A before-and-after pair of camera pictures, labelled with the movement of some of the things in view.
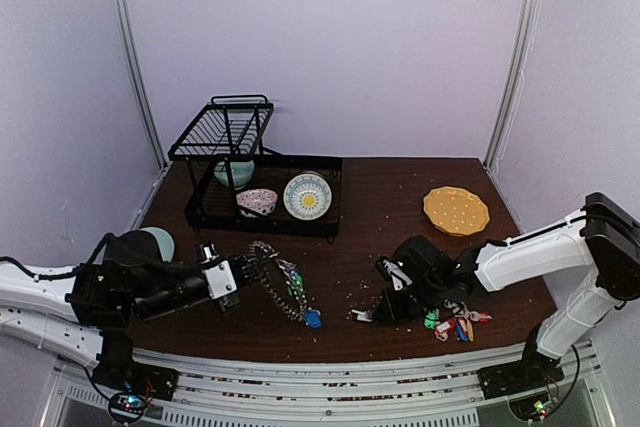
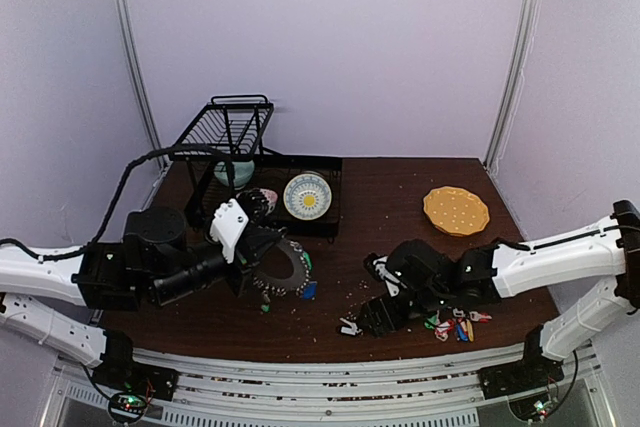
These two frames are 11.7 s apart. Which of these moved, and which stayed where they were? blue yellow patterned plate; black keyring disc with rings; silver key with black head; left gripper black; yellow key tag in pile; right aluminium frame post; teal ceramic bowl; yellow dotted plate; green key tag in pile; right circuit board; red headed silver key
Moved: left gripper black; silver key with black head; black keyring disc with rings
Stayed: right circuit board; yellow key tag in pile; red headed silver key; blue yellow patterned plate; yellow dotted plate; green key tag in pile; teal ceramic bowl; right aluminium frame post
